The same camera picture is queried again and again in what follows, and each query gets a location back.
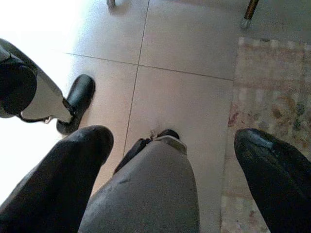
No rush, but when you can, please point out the grey robot leg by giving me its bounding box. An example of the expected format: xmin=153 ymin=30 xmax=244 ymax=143
xmin=77 ymin=135 xmax=201 ymax=233
xmin=0 ymin=38 xmax=76 ymax=123

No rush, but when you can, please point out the grey robot left leg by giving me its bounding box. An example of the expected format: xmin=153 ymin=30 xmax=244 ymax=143
xmin=0 ymin=38 xmax=76 ymax=123

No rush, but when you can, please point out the black robot right foot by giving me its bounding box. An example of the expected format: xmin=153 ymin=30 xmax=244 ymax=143
xmin=155 ymin=129 xmax=180 ymax=141

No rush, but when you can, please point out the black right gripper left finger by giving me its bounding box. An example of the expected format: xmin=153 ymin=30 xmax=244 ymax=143
xmin=0 ymin=125 xmax=114 ymax=233

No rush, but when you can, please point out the black robot left foot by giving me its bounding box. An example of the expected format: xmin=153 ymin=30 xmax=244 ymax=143
xmin=56 ymin=74 xmax=96 ymax=134

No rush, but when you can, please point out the grey robot right leg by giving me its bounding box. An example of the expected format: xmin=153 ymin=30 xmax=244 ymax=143
xmin=77 ymin=135 xmax=201 ymax=233

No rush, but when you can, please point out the faded floral patterned rug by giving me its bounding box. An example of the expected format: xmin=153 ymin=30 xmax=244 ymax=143
xmin=220 ymin=36 xmax=311 ymax=233

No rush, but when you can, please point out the black robot foot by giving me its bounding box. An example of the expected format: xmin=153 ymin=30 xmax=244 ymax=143
xmin=155 ymin=129 xmax=180 ymax=141
xmin=56 ymin=74 xmax=96 ymax=134

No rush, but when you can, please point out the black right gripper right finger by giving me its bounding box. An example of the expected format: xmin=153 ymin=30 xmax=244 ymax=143
xmin=234 ymin=128 xmax=311 ymax=233

